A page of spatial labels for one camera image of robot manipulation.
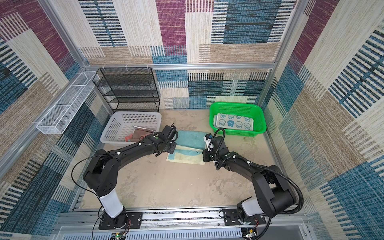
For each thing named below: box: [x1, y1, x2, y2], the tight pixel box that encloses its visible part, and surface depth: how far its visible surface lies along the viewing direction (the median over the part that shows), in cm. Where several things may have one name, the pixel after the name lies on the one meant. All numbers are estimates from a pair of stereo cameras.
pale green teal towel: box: [166, 130, 208, 165], surface depth 98 cm
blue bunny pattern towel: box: [213, 113, 254, 131], surface depth 110 cm
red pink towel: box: [124, 125, 156, 142], surface depth 103 cm
